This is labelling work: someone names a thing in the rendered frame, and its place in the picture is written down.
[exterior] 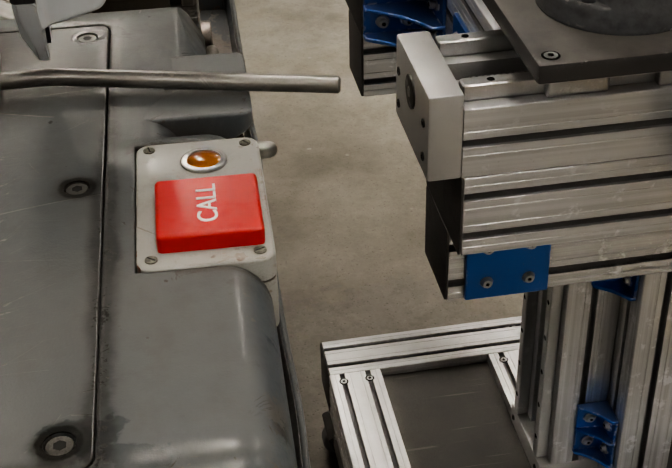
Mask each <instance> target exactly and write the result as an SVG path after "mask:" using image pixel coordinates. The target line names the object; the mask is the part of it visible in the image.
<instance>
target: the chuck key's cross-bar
mask: <svg viewBox="0 0 672 468"><path fill-rule="evenodd" d="M0 84H1V90H9V89H21V88H32V87H44V86H82V87H119V88H155V89H191V90H228V91H264V92H300V93H337V94H338V93H339V92H340V91H341V78H340V77H339V76H335V75H298V74H261V73H224V72H187V71H150V70H113V69H76V68H45V69H33V70H21V71H9V72H0Z"/></svg>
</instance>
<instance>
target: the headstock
mask: <svg viewBox="0 0 672 468"><path fill-rule="evenodd" d="M50 27H51V36H52V42H51V43H47V44H48V50H49V57H50V59H49V60H45V61H42V60H39V59H38V58H37V56H36V55H35V54H34V53H33V51H32V50H31V49H30V48H29V46H28V45H27V44H26V43H25V41H24V40H23V39H22V38H21V35H20V32H19V29H18V26H17V23H16V20H15V19H9V20H0V54H1V72H9V71H21V70H33V69H45V68H76V69H113V70H150V71H172V58H171V57H181V56H193V55H206V47H205V39H204V36H203V34H202V32H201V31H200V29H199V28H198V27H197V26H196V24H195V23H194V22H193V20H192V19H191V18H190V17H189V15H188V14H187V13H186V12H185V11H184V10H183V9H181V8H179V7H167V8H154V9H141V10H128V11H115V12H101V13H88V14H83V15H80V16H77V17H74V18H71V19H68V20H65V21H62V22H59V23H56V24H53V25H51V26H50ZM171 92H173V89H155V88H119V87H82V86H44V87H32V88H21V89H9V90H1V99H0V468H298V466H297V460H296V453H295V446H294V440H293V433H292V426H291V419H290V413H289V406H288V399H287V393H286V386H285V379H284V373H283V366H282V359H281V352H280V346H279V339H278V332H277V326H276V319H275V312H274V306H273V301H272V296H271V294H270V292H269V291H268V289H267V287H266V285H265V284H264V283H263V282H262V281H261V280H260V279H259V278H258V276H256V275H254V274H253V273H251V272H250V271H248V270H246V269H242V268H239V267H236V266H214V267H203V268H193V269H182V270H172V271H162V272H151V273H137V268H136V153H137V151H138V150H139V149H141V148H142V147H145V146H151V145H163V144H174V143H186V142H197V141H209V140H221V139H225V138H223V137H221V136H217V135H210V134H206V135H192V136H180V137H177V136H176V135H175V134H174V133H173V132H172V131H170V130H169V129H168V128H166V127H164V126H162V125H161V124H158V123H154V122H151V121H146V120H144V118H145V115H146V113H147V111H148V110H149V108H150V107H151V106H152V105H153V104H154V103H155V102H157V101H158V100H159V99H161V98H162V97H164V96H166V95H168V94H169V93H171Z"/></svg>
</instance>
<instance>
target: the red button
mask: <svg viewBox="0 0 672 468"><path fill-rule="evenodd" d="M155 221H156V244H157V251H158V253H160V254H166V253H176V252H187V251H197V250H208V249H218V248H229V247H239V246H250V245H260V244H263V243H265V229H264V222H263V216H262V209H261V203H260V196H259V190H258V183H257V177H256V175H255V174H254V173H247V174H235V175H224V176H213V177H202V178H190V179H179V180H168V181H159V182H157V183H156V184H155Z"/></svg>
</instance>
